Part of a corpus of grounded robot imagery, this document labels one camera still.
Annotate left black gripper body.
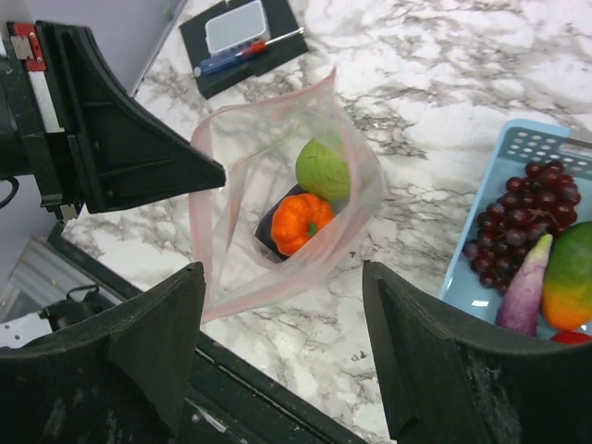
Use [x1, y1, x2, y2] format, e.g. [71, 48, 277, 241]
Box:
[1, 21, 83, 220]

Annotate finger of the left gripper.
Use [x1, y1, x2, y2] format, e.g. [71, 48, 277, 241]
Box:
[45, 23, 226, 213]

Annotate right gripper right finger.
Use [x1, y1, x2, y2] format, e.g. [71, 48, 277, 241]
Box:
[363, 262, 591, 443]

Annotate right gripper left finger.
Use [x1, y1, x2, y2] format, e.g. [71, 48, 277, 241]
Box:
[1, 262, 205, 443]

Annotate red toy tomato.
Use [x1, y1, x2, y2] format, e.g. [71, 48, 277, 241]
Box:
[551, 331, 591, 345]

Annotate green orange toy mango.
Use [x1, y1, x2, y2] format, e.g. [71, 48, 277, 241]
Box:
[541, 221, 591, 330]

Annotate clear pink zip top bag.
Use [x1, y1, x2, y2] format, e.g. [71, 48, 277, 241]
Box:
[189, 74, 384, 323]

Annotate orange toy pumpkin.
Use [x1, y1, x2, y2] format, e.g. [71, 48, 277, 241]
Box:
[271, 192, 335, 256]

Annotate green toy cabbage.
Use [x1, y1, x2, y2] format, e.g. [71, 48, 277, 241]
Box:
[295, 139, 351, 202]

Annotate dark red toy grapes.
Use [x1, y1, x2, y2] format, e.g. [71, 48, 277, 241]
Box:
[462, 160, 581, 294]

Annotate blue red screwdriver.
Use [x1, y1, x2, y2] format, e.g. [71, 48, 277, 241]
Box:
[193, 27, 304, 78]

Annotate white small router box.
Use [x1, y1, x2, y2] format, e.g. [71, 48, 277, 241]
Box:
[204, 1, 271, 56]

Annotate black foam pad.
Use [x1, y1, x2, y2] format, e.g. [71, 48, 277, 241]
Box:
[180, 1, 308, 99]

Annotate light blue plastic basket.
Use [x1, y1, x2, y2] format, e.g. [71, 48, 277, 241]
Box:
[438, 119, 591, 344]

